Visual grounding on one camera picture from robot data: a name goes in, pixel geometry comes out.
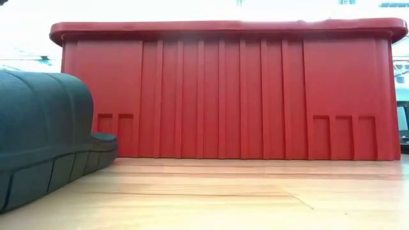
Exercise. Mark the black foam slide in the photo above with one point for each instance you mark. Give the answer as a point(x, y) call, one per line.
point(38, 111)

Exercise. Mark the red plastic bin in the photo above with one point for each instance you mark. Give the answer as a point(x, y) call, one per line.
point(223, 96)

